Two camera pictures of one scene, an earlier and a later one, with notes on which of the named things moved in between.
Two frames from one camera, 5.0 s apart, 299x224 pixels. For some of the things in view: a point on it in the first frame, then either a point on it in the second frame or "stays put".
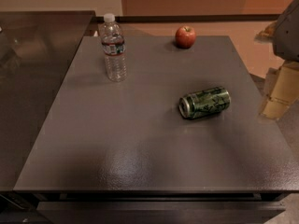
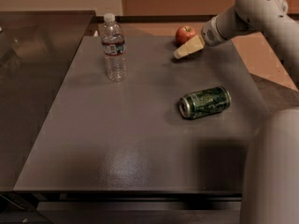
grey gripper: (288, 36) -> (210, 34)
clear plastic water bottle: (114, 49) stays put
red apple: (185, 36) stays put
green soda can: (205, 103) stays put
